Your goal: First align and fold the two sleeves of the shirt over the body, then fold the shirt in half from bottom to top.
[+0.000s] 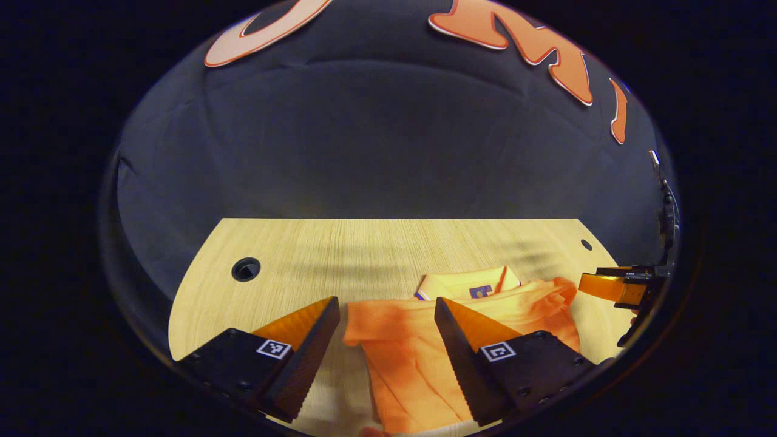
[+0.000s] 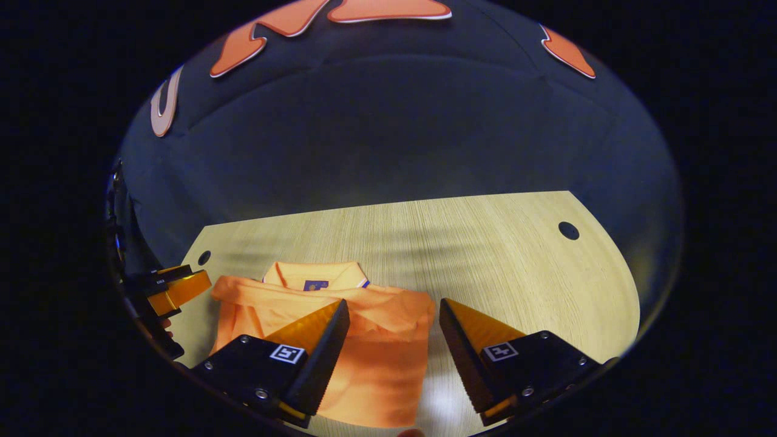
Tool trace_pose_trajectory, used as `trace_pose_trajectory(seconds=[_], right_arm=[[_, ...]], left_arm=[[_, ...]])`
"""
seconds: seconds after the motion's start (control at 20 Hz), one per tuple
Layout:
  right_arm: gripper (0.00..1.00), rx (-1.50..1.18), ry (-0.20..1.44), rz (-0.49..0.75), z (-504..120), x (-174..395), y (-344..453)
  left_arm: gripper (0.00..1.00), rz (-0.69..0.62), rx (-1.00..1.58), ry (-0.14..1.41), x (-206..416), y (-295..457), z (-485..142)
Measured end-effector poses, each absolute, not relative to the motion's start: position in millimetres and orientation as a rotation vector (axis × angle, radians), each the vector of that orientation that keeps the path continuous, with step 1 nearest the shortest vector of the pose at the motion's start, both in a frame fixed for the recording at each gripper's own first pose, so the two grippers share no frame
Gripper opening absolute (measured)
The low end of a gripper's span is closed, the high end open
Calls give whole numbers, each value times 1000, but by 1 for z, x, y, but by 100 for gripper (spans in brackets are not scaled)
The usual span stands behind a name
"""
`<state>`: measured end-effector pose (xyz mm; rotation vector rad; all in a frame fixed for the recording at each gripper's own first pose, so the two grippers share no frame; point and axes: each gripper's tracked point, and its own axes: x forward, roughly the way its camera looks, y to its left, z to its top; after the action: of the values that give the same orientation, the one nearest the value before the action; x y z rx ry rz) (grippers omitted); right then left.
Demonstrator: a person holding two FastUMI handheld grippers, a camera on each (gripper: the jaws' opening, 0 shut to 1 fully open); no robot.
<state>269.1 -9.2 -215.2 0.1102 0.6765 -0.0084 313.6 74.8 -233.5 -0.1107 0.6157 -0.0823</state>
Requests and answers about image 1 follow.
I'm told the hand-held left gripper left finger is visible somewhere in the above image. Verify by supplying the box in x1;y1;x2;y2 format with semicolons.
175;296;341;424

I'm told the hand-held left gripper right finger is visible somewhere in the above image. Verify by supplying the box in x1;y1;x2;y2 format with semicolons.
433;296;599;427

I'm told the orange T-shirt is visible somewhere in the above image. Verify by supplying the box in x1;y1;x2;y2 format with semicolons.
343;265;582;435

